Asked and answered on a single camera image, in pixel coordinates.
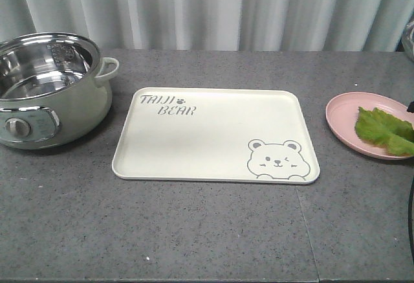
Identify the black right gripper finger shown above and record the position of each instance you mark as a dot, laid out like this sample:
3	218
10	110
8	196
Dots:
410	108

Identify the pink round plate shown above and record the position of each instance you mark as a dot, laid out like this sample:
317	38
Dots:
342	112

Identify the green lettuce leaf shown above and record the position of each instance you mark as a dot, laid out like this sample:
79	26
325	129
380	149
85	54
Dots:
385	130

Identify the cream bear serving tray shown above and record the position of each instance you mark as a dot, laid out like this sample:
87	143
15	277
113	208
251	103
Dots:
198	134

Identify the white blender appliance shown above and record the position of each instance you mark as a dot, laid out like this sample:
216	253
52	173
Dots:
407	40

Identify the white pleated curtain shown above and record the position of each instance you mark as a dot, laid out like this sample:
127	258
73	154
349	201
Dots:
224	25

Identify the pale green electric pot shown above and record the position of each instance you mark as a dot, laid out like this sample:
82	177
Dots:
54	89

